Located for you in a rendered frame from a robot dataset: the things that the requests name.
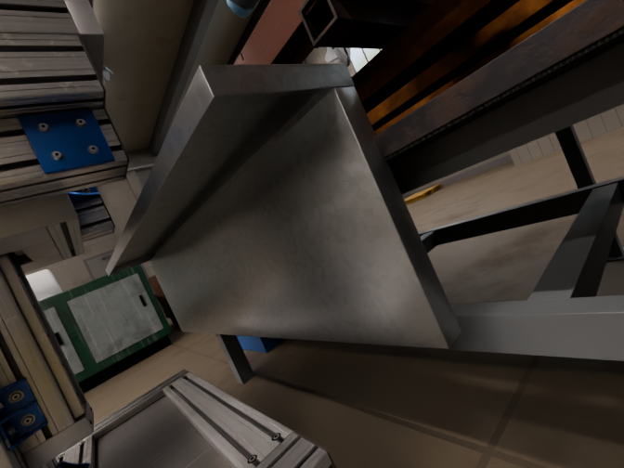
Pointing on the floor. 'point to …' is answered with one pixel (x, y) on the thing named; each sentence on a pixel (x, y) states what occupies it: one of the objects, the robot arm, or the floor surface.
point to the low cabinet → (107, 325)
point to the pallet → (422, 194)
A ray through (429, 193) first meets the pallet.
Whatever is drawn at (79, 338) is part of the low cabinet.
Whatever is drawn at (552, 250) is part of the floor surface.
